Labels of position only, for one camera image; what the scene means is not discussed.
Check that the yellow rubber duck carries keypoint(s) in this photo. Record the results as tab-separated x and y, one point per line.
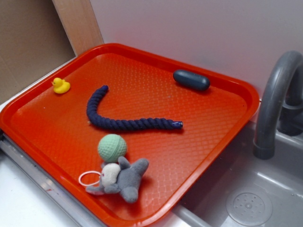
60	86

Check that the green textured ball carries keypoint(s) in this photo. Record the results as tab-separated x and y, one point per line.
111	147

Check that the brown cardboard panel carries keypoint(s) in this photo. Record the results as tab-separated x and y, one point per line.
33	42

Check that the dark blue capsule case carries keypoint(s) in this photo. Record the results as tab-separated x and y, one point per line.
191	80

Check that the red plastic tray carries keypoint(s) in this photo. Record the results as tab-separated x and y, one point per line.
54	132

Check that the grey plush toy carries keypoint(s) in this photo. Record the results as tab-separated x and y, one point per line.
121	178

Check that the wooden board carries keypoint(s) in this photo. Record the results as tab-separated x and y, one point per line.
80	24

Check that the grey toy sink basin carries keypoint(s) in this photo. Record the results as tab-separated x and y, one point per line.
240	190

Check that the grey toy faucet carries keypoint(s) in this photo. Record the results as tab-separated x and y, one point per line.
281	108

